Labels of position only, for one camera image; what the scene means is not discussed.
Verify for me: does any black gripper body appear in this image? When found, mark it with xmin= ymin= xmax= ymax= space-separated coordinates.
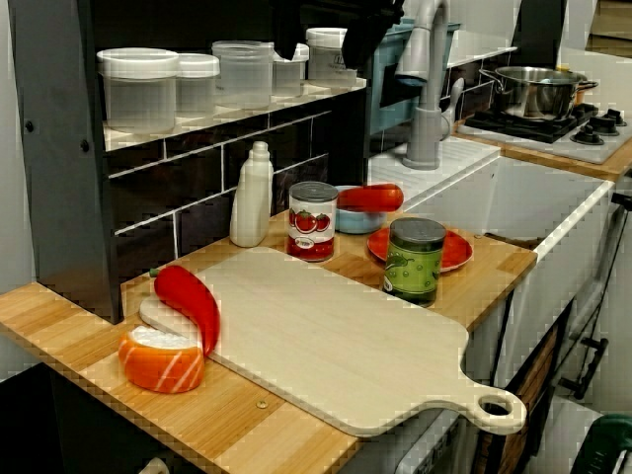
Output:
xmin=367 ymin=0 xmax=407 ymax=24

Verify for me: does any grey toy faucet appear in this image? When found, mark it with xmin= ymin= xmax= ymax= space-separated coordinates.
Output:
xmin=394 ymin=0 xmax=466 ymax=172

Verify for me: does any green peas tin can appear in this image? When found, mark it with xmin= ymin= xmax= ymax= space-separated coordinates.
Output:
xmin=382 ymin=218 xmax=447 ymax=308

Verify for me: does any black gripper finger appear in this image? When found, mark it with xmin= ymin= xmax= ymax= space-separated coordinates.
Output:
xmin=274 ymin=0 xmax=310 ymax=61
xmin=341 ymin=0 xmax=396 ymax=70

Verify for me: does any tall white lidded jar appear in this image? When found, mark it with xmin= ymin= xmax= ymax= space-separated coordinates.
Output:
xmin=304 ymin=27 xmax=365 ymax=83

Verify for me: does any white detergent bottle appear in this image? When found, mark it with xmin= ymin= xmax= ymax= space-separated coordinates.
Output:
xmin=229 ymin=140 xmax=275 ymax=248

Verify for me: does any wide white lidded jar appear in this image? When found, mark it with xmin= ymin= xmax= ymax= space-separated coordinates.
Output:
xmin=96 ymin=47 xmax=180 ymax=134

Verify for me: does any black thin stand rod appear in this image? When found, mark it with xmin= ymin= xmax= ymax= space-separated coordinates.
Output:
xmin=567 ymin=191 xmax=632 ymax=347

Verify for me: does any stainless steel pot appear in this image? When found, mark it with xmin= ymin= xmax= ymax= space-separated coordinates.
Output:
xmin=477 ymin=66 xmax=599 ymax=121

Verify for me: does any dark kitchen side panel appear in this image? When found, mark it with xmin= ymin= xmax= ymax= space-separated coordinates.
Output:
xmin=511 ymin=0 xmax=569 ymax=70

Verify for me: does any black stove knob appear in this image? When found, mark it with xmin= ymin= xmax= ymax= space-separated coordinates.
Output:
xmin=570 ymin=122 xmax=606 ymax=147
xmin=592 ymin=108 xmax=628 ymax=137

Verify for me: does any light blue bowl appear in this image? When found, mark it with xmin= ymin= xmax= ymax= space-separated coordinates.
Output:
xmin=335 ymin=185 xmax=388 ymax=235

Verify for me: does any brown wood grain door panel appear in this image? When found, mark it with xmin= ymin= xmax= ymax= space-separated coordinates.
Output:
xmin=471 ymin=298 xmax=577 ymax=474

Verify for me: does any dark grey shelf unit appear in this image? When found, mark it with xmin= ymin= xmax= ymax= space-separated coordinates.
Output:
xmin=7 ymin=0 xmax=379 ymax=326

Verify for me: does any toy stove cooktop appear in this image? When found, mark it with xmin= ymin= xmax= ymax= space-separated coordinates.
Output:
xmin=452 ymin=102 xmax=632 ymax=167

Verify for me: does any black oven door handle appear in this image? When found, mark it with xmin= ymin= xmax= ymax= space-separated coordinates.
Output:
xmin=557 ymin=337 xmax=610 ymax=401

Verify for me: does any red toy sausage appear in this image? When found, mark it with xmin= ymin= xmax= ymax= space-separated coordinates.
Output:
xmin=337 ymin=183 xmax=405 ymax=213

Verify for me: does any salmon sushi toy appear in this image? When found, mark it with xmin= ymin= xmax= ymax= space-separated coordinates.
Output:
xmin=117 ymin=325 xmax=205 ymax=395

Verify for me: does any white lidded plastic jar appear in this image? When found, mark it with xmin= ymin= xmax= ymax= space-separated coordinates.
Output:
xmin=175 ymin=52 xmax=220 ymax=119

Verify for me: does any red round plate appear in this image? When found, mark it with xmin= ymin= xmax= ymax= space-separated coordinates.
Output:
xmin=366 ymin=226 xmax=474 ymax=274

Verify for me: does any light wooden cutting board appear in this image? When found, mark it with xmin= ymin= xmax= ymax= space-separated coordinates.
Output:
xmin=138 ymin=246 xmax=527 ymax=436

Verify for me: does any white toy sink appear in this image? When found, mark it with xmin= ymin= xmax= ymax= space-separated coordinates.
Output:
xmin=367 ymin=135 xmax=618 ymax=391

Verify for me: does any red toy chili pepper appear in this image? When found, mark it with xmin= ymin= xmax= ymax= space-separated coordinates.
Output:
xmin=149 ymin=265 xmax=222 ymax=356

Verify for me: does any clear lidless plastic jar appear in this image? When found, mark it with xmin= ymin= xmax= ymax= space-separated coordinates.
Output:
xmin=211 ymin=39 xmax=275 ymax=110

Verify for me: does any grey dispenser panel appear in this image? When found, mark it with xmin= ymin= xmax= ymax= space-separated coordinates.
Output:
xmin=394 ymin=412 xmax=465 ymax=474

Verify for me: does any tomato print tin can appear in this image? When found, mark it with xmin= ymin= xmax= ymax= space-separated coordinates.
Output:
xmin=287 ymin=181 xmax=339 ymax=263

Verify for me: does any small white lidded jar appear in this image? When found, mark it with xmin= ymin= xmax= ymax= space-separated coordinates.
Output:
xmin=270 ymin=41 xmax=310 ymax=98

